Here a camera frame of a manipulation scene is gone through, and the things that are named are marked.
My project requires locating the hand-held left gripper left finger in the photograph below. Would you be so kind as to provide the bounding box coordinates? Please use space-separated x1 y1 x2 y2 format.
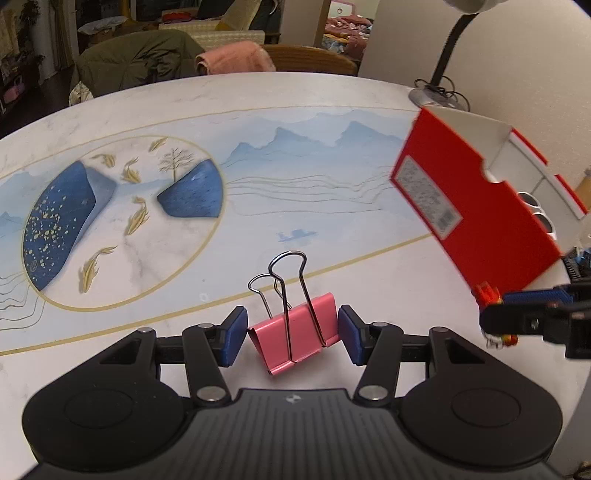
99 306 249 408

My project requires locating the beige sofa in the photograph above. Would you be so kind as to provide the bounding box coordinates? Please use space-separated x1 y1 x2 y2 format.
158 0 282 47

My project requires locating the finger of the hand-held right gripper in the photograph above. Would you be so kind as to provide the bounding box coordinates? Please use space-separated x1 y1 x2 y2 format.
479 304 551 337
501 284 576 307

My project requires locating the red shoe box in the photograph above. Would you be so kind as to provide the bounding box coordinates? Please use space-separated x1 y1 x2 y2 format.
390 105 589 296

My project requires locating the pink towel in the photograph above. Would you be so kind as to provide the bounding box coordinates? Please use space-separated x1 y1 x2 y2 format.
195 41 277 75

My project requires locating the dark wooden sideboard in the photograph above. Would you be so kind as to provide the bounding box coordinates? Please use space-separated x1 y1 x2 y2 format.
0 51 44 116

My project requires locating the floral chair cloth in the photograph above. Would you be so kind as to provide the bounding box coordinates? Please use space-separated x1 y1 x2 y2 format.
69 82 95 106

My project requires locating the pink binder clip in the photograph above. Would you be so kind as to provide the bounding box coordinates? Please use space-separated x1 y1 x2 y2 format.
248 250 340 377

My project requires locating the black lamp cable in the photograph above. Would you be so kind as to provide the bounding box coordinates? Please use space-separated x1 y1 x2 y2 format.
413 76 472 112

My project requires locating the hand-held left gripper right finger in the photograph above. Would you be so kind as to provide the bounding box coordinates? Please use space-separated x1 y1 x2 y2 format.
338 305 484 408

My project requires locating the olive green jacket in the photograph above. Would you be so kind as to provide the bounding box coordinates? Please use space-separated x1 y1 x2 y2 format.
69 31 206 107

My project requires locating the silver desk lamp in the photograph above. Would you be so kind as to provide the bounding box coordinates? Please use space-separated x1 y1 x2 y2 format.
409 0 506 110

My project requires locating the wooden chair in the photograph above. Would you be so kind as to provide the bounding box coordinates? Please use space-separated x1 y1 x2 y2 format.
263 45 358 77

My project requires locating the bed with pink bedding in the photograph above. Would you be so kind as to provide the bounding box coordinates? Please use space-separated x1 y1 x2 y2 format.
323 11 375 61

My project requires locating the potted plant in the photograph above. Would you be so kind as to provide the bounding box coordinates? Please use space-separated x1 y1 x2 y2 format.
18 0 42 28

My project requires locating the red toy keychain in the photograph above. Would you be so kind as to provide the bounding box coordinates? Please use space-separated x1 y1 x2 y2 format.
473 281 518 347

